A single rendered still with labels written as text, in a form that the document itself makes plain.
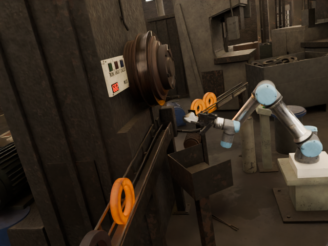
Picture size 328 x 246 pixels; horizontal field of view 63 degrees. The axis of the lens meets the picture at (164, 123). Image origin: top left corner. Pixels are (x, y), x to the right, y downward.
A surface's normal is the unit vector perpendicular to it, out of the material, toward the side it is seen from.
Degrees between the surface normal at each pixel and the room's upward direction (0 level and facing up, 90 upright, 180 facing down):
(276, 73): 90
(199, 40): 90
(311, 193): 90
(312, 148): 97
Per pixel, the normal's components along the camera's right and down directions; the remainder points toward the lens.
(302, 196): -0.20, 0.32
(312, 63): 0.05, 0.29
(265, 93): -0.40, 0.25
